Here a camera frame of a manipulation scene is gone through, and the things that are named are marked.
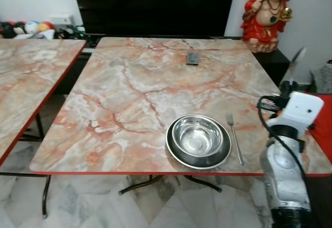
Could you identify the white and blue plush toy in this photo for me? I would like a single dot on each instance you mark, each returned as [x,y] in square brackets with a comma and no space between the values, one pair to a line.
[30,28]

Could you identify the grey speckled cushion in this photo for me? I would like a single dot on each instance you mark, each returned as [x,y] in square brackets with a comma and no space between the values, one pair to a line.
[322,78]

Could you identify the red cushion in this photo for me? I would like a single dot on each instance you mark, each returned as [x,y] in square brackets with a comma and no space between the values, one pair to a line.
[324,126]

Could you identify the silver table knife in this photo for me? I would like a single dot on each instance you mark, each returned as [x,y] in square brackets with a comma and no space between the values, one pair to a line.
[297,64]

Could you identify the silver metal fork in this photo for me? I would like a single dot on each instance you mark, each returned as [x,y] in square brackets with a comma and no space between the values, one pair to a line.
[235,138]

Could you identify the red laughing Buddha statue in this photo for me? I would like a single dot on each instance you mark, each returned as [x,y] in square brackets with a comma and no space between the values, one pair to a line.
[264,17]

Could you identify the black metal table leg frame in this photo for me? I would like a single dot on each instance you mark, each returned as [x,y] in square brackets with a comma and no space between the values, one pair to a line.
[171,181]
[45,197]

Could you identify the stainless steel bowl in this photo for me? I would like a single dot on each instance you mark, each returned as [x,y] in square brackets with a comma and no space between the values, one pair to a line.
[197,134]

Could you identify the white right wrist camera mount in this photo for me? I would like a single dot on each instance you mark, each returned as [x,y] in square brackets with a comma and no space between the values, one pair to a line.
[302,111]

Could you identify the small grey remote control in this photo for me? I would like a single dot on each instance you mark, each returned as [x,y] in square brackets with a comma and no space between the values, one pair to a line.
[193,58]

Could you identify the small white box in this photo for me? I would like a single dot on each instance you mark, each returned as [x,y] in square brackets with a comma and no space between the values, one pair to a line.
[61,19]

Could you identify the dark brown sofa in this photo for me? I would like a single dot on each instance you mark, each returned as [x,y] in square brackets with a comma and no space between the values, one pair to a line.
[321,202]

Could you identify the black flat television screen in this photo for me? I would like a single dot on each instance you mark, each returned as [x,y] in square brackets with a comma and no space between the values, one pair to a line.
[155,4]

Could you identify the round stainless steel plate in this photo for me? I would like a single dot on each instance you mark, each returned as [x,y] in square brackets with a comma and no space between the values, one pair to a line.
[176,154]

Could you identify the black plush toy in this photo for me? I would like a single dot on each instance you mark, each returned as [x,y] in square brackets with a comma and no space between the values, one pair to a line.
[6,30]

